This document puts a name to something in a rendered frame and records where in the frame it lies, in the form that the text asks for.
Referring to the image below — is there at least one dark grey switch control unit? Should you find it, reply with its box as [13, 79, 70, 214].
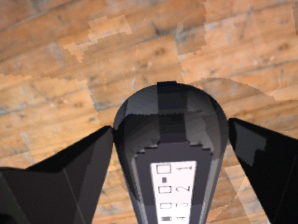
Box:
[112, 81, 229, 224]

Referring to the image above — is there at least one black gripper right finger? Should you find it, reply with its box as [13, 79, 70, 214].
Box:
[227, 118, 298, 224]

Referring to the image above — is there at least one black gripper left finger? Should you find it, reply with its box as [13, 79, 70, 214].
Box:
[0, 125, 114, 224]

